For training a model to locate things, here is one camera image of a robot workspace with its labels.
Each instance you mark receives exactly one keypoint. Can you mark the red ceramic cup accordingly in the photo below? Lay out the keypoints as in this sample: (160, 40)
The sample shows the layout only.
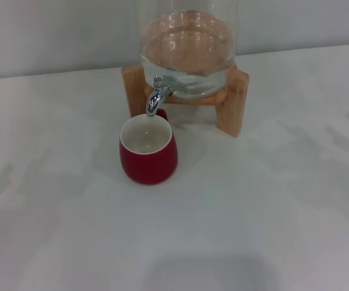
(150, 166)

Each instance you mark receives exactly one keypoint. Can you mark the silver metal faucet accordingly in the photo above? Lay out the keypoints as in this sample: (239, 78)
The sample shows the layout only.
(157, 98)

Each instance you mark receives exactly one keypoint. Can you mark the wooden dispenser stand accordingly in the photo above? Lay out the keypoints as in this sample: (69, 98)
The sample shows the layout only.
(232, 106)

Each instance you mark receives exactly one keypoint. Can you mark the glass water dispenser jar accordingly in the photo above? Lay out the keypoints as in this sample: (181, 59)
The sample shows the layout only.
(189, 45)

